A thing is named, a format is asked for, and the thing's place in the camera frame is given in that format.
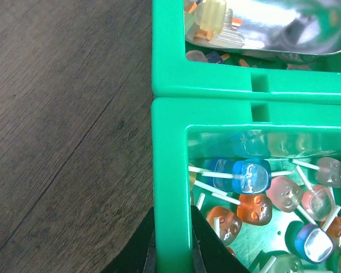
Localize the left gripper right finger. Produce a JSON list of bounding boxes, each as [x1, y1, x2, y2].
[[190, 205, 249, 273]]

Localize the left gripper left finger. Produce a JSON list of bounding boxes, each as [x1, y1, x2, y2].
[[102, 207, 156, 273]]

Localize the green bin lollipops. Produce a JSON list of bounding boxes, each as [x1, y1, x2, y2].
[[152, 98, 341, 272]]

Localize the green bin popsicle candies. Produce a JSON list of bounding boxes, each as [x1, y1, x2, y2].
[[152, 1, 341, 104]]

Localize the metal scoop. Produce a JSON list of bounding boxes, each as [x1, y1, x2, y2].
[[184, 1, 341, 56]]

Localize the pile of popsicle candies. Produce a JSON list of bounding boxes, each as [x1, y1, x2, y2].
[[184, 1, 312, 71]]

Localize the pile of lollipops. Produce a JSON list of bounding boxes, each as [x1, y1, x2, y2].
[[189, 155, 341, 272]]

